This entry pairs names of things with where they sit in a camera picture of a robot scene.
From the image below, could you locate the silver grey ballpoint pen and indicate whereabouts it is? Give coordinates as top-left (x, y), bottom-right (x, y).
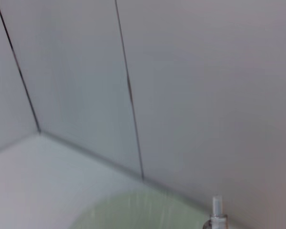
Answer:
top-left (202, 195), bottom-right (229, 229)

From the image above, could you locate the green glass fruit bowl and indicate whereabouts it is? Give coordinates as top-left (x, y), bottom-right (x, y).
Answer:
top-left (66, 190), bottom-right (213, 229)

